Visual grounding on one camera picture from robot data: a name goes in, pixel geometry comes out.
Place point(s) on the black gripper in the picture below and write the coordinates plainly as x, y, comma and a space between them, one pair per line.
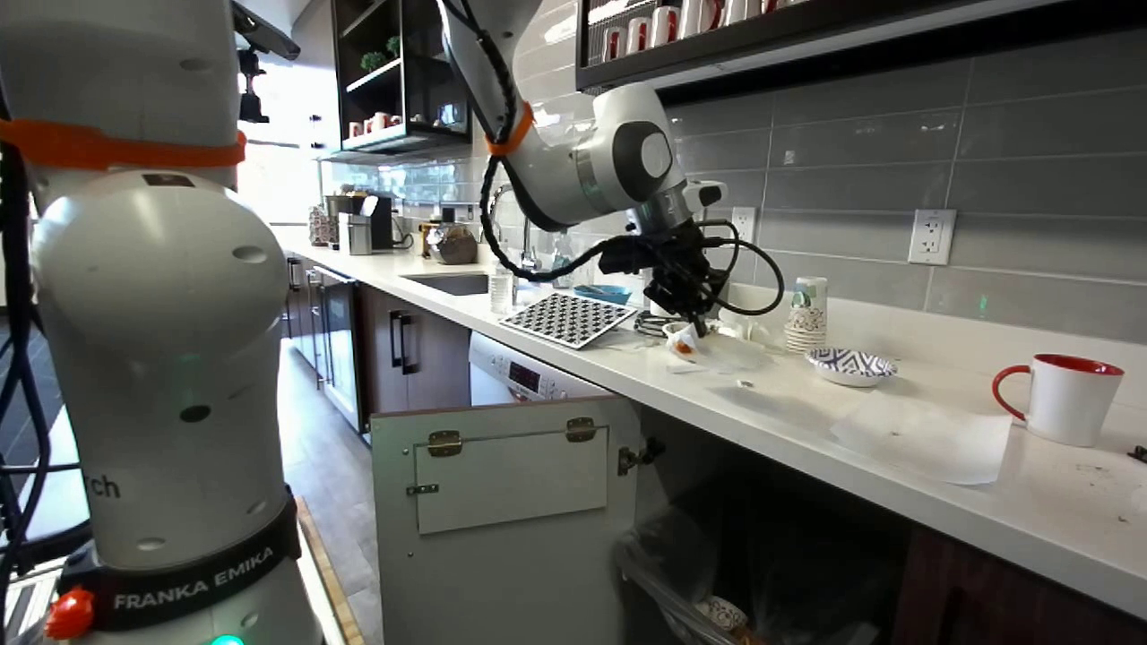
667, 254

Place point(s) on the stained white paper napkin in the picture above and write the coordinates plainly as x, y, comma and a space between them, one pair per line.
684, 346

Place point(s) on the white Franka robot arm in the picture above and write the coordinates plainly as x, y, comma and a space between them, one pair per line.
154, 360

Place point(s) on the clear plastic bin liner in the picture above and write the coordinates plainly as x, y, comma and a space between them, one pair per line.
667, 560

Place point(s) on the grey trash bin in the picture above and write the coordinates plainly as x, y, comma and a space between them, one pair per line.
764, 560

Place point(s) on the blue bowl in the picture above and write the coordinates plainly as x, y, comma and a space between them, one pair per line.
602, 292

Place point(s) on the black white checkerboard board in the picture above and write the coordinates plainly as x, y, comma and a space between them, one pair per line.
566, 319

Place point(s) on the white green small container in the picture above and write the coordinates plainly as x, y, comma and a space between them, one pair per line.
810, 311

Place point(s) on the black door latch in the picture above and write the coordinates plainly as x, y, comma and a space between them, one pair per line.
638, 456

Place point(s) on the brass door fitting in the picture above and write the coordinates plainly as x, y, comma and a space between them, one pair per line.
581, 432
447, 443

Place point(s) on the stainless steel dishwasher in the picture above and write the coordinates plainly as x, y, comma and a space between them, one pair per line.
526, 370

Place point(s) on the small patterned dish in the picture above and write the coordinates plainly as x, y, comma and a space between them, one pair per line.
852, 366

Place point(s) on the steel sink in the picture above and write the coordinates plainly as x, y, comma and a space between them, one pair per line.
449, 284

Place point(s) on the glass coffee pot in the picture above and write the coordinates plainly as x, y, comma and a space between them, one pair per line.
454, 237

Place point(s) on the wooden cabinet front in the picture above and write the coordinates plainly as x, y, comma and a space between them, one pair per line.
1016, 595
436, 352

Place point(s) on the white red shelf mug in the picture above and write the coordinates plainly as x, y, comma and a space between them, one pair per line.
663, 21
740, 8
638, 32
700, 15
611, 43

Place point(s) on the printed white wrapper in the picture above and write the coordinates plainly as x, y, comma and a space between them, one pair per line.
721, 614

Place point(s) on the black coffee machine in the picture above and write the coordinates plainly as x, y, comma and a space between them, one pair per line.
382, 218

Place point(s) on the open cabinet door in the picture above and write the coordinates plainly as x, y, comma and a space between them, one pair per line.
504, 574

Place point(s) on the metal canister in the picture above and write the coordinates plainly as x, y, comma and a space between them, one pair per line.
357, 233

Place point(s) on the dark undercounter appliance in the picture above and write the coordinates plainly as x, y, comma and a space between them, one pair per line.
333, 346

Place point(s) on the white mug red inside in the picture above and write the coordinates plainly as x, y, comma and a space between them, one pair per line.
1068, 397

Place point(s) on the orange round button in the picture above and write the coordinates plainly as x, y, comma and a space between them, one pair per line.
69, 610

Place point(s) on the white wall outlet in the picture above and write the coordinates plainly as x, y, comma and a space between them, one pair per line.
742, 224
934, 233

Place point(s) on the dark long wall shelf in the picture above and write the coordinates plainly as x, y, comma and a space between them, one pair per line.
836, 47

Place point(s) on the black wall shelf unit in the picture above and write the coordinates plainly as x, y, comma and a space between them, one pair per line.
408, 74

